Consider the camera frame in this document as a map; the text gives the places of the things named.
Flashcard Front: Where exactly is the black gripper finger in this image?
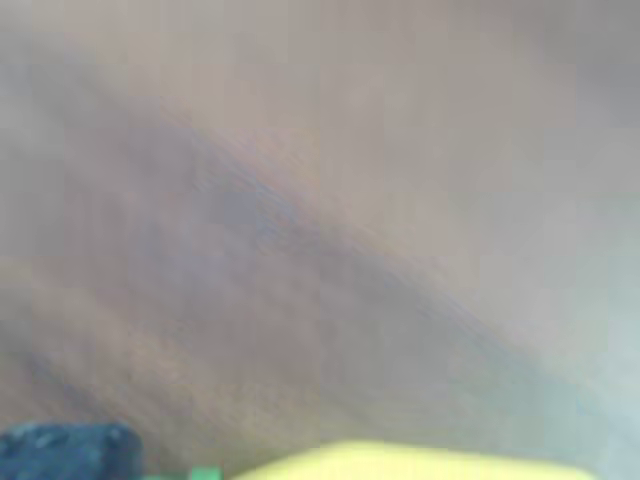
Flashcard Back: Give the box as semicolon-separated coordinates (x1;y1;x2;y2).
0;422;146;480

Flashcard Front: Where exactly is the yellow bottle with green cap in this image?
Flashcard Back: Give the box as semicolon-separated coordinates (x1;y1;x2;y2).
192;439;596;480

